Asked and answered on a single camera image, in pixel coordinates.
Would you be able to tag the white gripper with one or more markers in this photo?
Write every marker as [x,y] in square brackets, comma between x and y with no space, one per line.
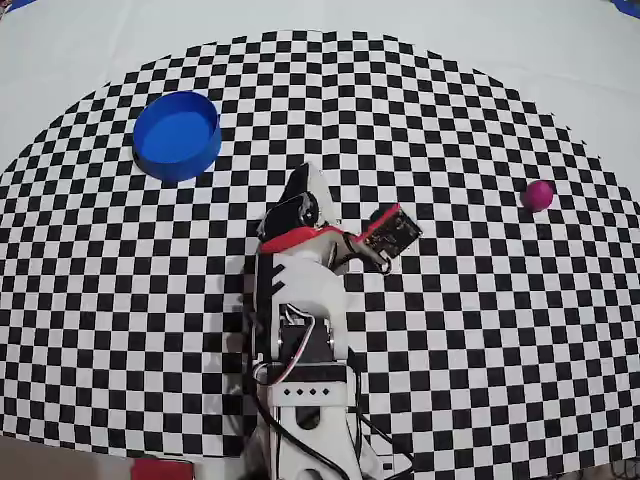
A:
[303,199]

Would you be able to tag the pink faceted ball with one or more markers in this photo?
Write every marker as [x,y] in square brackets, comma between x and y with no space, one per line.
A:
[538,195]

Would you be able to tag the black white checkered cloth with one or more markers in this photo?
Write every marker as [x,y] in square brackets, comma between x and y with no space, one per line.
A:
[450,125]

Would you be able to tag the blue round bowl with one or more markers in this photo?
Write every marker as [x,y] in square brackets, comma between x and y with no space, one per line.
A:
[175,135]

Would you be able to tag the red flat object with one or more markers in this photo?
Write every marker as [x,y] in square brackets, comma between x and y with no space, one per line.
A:
[162,471]

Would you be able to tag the wrist camera board red mount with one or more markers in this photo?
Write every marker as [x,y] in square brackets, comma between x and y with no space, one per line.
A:
[395,232]

